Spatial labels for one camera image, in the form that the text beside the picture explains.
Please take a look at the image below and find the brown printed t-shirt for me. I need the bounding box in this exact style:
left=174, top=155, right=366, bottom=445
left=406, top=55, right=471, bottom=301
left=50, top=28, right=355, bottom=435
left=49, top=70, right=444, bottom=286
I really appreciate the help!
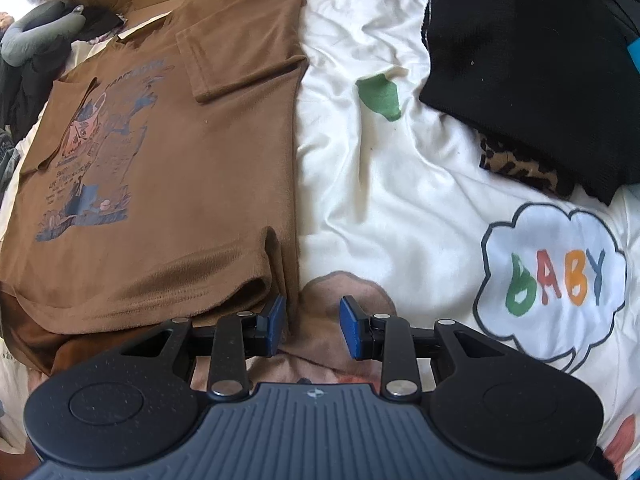
left=0, top=0, right=311, bottom=376

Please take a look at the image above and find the white printed bed sheet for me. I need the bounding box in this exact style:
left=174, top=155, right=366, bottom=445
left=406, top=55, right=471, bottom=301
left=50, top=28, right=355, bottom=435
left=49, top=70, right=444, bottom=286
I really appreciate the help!
left=0, top=0, right=640, bottom=480

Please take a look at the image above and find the crumpled black garment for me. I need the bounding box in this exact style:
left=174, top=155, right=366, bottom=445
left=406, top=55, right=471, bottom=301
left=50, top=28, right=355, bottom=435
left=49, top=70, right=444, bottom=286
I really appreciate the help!
left=0, top=7, right=126, bottom=131

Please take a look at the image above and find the grey-blue garment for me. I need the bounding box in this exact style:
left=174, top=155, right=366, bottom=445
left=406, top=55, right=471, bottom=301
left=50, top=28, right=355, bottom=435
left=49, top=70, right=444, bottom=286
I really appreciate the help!
left=0, top=127, right=21, bottom=206

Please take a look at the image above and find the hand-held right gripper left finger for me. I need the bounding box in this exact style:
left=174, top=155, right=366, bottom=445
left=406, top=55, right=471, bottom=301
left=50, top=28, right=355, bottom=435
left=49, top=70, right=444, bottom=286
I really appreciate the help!
left=120, top=294, right=288, bottom=402

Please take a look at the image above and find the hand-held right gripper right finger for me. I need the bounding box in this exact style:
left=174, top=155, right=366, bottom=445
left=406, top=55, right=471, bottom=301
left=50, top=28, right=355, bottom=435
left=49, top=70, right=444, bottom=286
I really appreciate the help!
left=339, top=296, right=511, bottom=402

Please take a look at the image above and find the folded black garment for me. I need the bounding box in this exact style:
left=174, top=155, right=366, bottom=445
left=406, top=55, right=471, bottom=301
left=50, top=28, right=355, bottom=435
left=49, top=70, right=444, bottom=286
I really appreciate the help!
left=419, top=0, right=640, bottom=206

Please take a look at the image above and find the grey neck pillow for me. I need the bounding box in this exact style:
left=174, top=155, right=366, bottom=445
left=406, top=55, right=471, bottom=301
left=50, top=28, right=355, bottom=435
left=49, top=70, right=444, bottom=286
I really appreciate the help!
left=0, top=0, right=86, bottom=67

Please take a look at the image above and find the leopard print garment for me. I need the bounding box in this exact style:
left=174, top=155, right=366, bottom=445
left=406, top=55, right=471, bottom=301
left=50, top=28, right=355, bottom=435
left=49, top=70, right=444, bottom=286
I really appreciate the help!
left=479, top=130, right=576, bottom=198

